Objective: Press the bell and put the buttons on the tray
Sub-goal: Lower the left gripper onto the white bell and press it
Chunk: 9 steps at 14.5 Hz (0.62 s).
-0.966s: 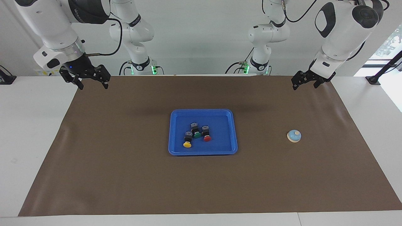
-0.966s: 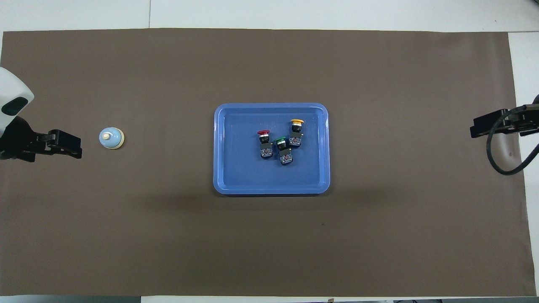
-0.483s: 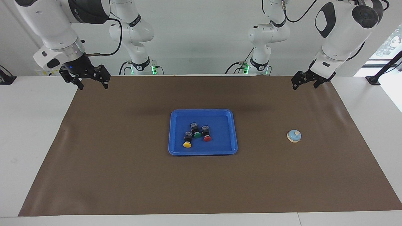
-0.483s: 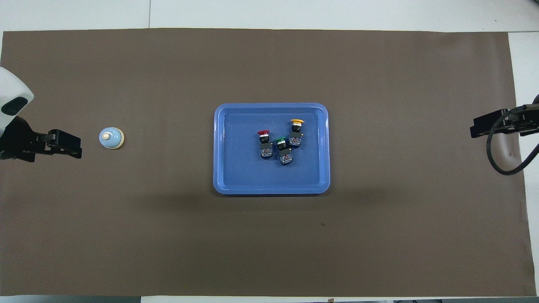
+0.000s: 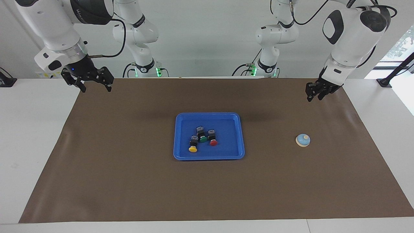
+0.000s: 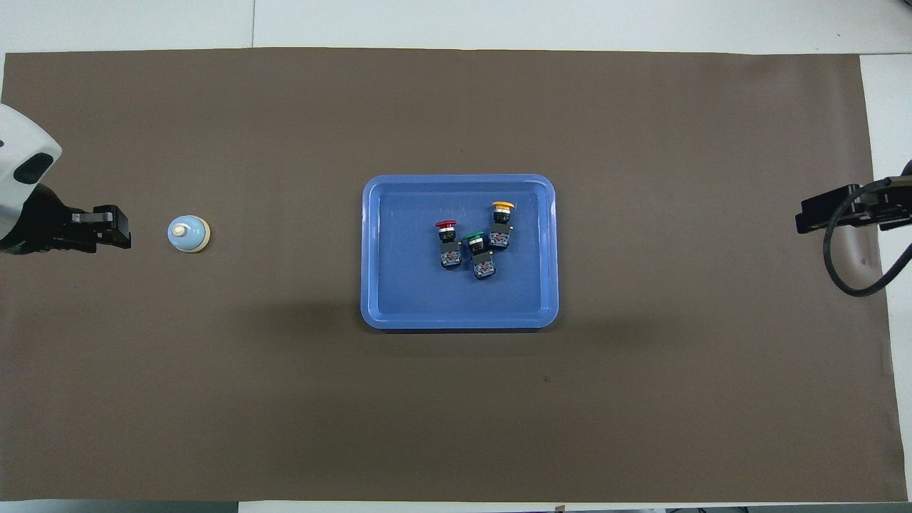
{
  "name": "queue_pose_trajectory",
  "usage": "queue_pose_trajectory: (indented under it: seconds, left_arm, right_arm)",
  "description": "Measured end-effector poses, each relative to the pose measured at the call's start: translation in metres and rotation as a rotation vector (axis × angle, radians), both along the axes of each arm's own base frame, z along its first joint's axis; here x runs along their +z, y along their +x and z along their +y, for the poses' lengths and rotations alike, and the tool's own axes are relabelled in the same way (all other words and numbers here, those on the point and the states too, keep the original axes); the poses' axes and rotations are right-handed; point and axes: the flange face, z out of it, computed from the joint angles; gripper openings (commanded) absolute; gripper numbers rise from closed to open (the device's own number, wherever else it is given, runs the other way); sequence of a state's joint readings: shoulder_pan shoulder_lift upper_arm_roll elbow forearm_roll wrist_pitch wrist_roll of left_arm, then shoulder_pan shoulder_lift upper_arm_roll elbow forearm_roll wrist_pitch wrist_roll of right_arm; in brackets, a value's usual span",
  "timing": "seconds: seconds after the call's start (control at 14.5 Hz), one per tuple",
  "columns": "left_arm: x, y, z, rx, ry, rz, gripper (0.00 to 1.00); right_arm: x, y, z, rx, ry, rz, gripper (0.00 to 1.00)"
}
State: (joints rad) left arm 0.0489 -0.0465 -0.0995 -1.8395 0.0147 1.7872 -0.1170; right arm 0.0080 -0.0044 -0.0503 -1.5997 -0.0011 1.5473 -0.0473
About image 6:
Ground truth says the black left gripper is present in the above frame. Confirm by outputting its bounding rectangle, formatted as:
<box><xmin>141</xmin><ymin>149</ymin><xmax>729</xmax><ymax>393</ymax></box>
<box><xmin>0</xmin><ymin>184</ymin><xmax>133</xmax><ymax>256</ymax></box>

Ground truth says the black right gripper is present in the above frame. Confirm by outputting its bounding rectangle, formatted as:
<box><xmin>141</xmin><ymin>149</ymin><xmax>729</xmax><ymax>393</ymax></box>
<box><xmin>796</xmin><ymin>178</ymin><xmax>912</xmax><ymax>234</ymax></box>

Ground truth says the yellow mushroom push button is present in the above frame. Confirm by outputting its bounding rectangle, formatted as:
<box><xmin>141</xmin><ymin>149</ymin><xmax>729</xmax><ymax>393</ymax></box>
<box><xmin>488</xmin><ymin>202</ymin><xmax>515</xmax><ymax>252</ymax></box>

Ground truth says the red mushroom push button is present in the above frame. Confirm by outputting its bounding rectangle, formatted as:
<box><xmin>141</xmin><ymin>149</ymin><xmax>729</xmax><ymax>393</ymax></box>
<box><xmin>435</xmin><ymin>219</ymin><xmax>465</xmax><ymax>270</ymax></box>

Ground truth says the green mushroom push button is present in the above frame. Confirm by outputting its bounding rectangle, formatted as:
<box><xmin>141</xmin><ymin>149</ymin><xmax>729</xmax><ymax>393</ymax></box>
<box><xmin>463</xmin><ymin>232</ymin><xmax>497</xmax><ymax>281</ymax></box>

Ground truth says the blue service bell cream base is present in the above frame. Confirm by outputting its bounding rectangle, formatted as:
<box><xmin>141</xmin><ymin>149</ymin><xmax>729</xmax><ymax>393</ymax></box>
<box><xmin>167</xmin><ymin>214</ymin><xmax>212</xmax><ymax>254</ymax></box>

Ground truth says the blue plastic tray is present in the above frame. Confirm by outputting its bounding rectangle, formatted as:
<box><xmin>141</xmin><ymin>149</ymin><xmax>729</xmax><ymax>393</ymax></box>
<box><xmin>360</xmin><ymin>174</ymin><xmax>560</xmax><ymax>330</ymax></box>

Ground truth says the brown table mat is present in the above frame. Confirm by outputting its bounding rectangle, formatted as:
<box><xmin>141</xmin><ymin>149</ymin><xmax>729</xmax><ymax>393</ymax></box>
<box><xmin>0</xmin><ymin>47</ymin><xmax>909</xmax><ymax>503</ymax></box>

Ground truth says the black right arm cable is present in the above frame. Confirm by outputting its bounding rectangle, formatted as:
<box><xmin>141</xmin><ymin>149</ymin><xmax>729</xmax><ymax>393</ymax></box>
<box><xmin>823</xmin><ymin>176</ymin><xmax>912</xmax><ymax>298</ymax></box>

